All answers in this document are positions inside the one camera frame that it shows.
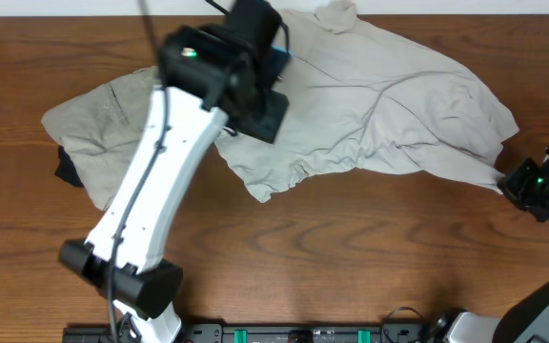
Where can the folded khaki shorts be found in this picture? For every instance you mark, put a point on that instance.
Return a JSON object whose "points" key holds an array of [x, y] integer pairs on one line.
{"points": [[100, 131]]}

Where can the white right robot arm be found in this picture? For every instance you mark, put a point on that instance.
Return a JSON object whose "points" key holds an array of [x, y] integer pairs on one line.
{"points": [[526, 322]]}

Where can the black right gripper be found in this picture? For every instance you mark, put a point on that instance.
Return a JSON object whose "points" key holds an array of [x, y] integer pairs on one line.
{"points": [[512, 185]]}

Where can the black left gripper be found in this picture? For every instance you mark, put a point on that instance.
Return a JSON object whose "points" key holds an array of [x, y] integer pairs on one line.
{"points": [[265, 119]]}

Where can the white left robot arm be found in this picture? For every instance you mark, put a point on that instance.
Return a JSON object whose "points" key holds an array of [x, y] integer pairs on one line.
{"points": [[210, 79]]}

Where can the light grey t-shirt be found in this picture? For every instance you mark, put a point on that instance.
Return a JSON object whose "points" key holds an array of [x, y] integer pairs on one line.
{"points": [[365, 98]]}

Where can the black garment under shorts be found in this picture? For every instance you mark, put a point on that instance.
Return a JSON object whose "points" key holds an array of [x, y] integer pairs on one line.
{"points": [[66, 170]]}

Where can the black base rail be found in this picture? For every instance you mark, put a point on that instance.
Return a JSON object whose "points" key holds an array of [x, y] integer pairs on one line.
{"points": [[391, 329]]}

